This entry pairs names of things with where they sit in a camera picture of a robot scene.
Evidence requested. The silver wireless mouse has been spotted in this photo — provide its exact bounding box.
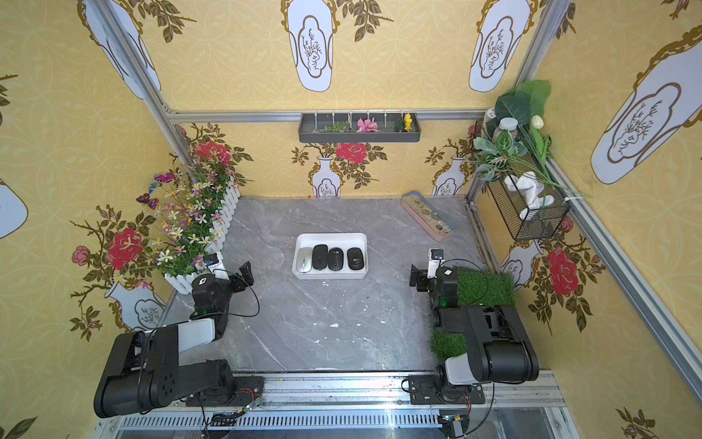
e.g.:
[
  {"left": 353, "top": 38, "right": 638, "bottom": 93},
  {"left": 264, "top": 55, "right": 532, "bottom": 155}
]
[{"left": 295, "top": 247, "right": 314, "bottom": 274}]

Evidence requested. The black rounded wireless mouse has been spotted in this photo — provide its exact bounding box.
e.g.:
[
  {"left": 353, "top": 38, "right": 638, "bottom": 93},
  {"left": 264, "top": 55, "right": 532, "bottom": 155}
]
[{"left": 347, "top": 247, "right": 365, "bottom": 271}]

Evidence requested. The black ribbed small mouse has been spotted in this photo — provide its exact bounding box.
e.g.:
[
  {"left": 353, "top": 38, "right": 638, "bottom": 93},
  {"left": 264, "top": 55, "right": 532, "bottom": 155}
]
[{"left": 327, "top": 247, "right": 345, "bottom": 272}]

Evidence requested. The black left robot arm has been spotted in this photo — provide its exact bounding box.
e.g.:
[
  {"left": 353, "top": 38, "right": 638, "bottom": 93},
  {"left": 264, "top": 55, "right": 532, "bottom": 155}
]
[{"left": 93, "top": 262, "right": 264, "bottom": 418}]

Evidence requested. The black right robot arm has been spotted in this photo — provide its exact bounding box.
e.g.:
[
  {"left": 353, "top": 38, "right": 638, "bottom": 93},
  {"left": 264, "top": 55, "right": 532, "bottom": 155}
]
[{"left": 409, "top": 264, "right": 540, "bottom": 388}]

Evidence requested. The white plastic storage box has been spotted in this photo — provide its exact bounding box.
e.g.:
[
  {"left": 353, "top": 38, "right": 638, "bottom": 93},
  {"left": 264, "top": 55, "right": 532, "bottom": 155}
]
[{"left": 291, "top": 232, "right": 369, "bottom": 280}]

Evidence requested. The green artificial grass mat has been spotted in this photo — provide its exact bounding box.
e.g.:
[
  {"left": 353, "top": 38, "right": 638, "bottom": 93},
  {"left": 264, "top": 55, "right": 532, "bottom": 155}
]
[{"left": 431, "top": 268, "right": 515, "bottom": 361}]

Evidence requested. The white picket fence planter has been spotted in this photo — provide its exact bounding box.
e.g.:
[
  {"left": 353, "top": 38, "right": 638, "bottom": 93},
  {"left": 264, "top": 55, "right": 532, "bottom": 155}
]
[{"left": 165, "top": 185, "right": 239, "bottom": 294}]

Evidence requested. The pink blue sand tray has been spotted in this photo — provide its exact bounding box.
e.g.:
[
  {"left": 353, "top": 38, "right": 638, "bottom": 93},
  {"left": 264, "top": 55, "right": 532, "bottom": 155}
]
[{"left": 400, "top": 191, "right": 454, "bottom": 243}]

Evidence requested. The artificial flower bush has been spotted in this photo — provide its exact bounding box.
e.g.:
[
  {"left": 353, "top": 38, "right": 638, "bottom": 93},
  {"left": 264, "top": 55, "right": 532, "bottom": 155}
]
[{"left": 136, "top": 141, "right": 238, "bottom": 276}]

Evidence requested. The white figurine in basket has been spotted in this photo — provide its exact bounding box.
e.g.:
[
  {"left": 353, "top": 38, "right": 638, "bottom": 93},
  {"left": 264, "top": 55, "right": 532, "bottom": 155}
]
[{"left": 504, "top": 171, "right": 555, "bottom": 221}]

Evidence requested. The green leafy artificial plant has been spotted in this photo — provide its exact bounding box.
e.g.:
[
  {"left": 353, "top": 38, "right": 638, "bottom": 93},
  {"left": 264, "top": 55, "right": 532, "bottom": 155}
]
[{"left": 473, "top": 80, "right": 585, "bottom": 198}]

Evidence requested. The black wire wall basket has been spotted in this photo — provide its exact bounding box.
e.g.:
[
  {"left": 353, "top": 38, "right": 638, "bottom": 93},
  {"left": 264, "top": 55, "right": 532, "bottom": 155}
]
[{"left": 487, "top": 171, "right": 570, "bottom": 241}]

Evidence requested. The aluminium front rail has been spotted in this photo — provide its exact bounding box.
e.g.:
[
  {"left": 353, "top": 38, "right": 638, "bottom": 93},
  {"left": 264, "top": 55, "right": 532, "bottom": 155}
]
[{"left": 91, "top": 371, "right": 579, "bottom": 438}]

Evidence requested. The grey wall shelf planter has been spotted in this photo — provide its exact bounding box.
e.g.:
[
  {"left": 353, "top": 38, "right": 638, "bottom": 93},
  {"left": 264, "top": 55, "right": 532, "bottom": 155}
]
[{"left": 297, "top": 111, "right": 422, "bottom": 144}]

